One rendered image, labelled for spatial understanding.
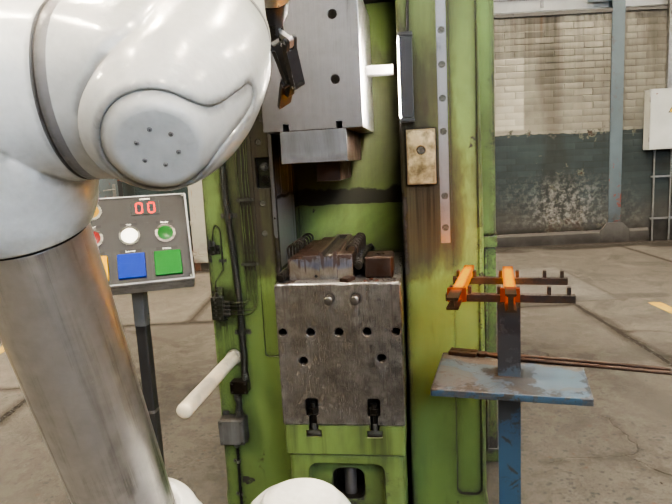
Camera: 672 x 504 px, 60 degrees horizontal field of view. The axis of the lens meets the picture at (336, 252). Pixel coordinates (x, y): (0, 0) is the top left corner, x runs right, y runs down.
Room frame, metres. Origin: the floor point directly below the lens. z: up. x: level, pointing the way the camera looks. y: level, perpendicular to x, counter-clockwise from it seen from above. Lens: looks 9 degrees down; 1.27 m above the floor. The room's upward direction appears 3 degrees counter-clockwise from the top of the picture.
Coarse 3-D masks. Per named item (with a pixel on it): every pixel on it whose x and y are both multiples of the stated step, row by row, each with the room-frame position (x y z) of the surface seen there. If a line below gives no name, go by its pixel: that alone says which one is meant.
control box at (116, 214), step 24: (96, 216) 1.69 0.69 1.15; (120, 216) 1.70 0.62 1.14; (144, 216) 1.72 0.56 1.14; (168, 216) 1.74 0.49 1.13; (120, 240) 1.66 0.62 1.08; (144, 240) 1.68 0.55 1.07; (168, 240) 1.69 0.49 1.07; (192, 264) 1.68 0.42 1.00; (120, 288) 1.62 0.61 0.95; (144, 288) 1.65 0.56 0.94; (168, 288) 1.69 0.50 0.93
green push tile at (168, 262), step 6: (156, 252) 1.66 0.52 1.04; (162, 252) 1.67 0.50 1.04; (168, 252) 1.67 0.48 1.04; (174, 252) 1.67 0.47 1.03; (180, 252) 1.68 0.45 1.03; (156, 258) 1.65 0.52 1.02; (162, 258) 1.66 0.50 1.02; (168, 258) 1.66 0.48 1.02; (174, 258) 1.67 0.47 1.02; (180, 258) 1.67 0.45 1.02; (156, 264) 1.64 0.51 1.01; (162, 264) 1.65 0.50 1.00; (168, 264) 1.65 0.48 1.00; (174, 264) 1.66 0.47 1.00; (180, 264) 1.66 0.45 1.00; (156, 270) 1.64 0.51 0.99; (162, 270) 1.64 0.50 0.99; (168, 270) 1.64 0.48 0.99; (174, 270) 1.65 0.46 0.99; (180, 270) 1.65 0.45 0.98
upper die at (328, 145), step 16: (288, 144) 1.77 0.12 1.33; (304, 144) 1.76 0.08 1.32; (320, 144) 1.75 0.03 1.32; (336, 144) 1.75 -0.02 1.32; (352, 144) 1.89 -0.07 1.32; (288, 160) 1.77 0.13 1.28; (304, 160) 1.76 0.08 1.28; (320, 160) 1.75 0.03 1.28; (336, 160) 1.75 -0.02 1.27; (352, 160) 1.88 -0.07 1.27
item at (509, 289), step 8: (504, 272) 1.61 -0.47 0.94; (512, 272) 1.60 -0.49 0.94; (504, 280) 1.51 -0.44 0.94; (512, 280) 1.50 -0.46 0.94; (504, 288) 1.39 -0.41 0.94; (512, 288) 1.37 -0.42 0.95; (504, 296) 1.39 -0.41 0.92; (512, 296) 1.31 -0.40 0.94; (512, 304) 1.31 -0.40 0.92; (512, 312) 1.31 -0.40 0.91
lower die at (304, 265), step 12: (312, 240) 2.18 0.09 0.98; (324, 240) 2.09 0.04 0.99; (348, 240) 2.04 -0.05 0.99; (300, 252) 1.90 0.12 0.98; (312, 252) 1.82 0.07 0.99; (336, 252) 1.75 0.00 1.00; (348, 252) 1.77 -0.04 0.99; (288, 264) 1.77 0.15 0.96; (300, 264) 1.77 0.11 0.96; (312, 264) 1.76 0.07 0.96; (324, 264) 1.75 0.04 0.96; (336, 264) 1.75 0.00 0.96; (348, 264) 1.74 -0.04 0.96; (300, 276) 1.77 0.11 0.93; (312, 276) 1.76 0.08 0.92; (324, 276) 1.75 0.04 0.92; (336, 276) 1.75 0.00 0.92
